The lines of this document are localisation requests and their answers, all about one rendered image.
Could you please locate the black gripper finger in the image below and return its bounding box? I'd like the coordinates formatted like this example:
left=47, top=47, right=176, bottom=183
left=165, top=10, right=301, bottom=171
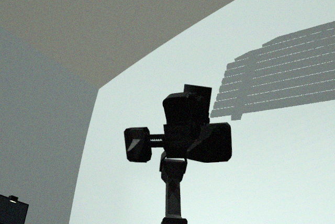
left=186, top=125, right=222, bottom=163
left=127, top=129, right=147, bottom=163

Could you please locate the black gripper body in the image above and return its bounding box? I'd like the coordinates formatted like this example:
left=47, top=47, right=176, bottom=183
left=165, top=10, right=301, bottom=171
left=124, top=122, right=232, bottom=162

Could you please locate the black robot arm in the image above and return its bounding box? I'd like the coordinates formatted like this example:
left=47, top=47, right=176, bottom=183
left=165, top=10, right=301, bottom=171
left=160, top=84, right=212, bottom=224

